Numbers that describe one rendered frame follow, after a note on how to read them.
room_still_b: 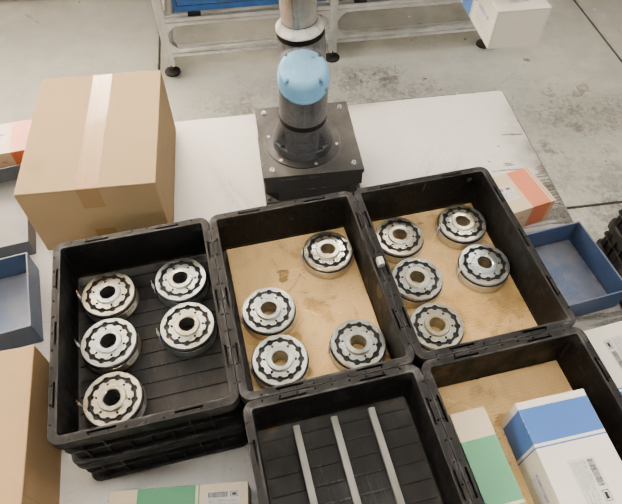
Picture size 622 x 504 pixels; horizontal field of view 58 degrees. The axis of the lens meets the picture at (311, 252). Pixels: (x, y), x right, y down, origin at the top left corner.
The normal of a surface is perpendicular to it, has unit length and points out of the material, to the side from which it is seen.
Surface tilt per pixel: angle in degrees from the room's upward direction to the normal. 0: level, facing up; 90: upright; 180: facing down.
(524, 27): 90
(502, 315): 0
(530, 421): 0
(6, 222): 0
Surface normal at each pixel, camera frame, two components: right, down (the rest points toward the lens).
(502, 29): 0.15, 0.80
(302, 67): 0.03, -0.45
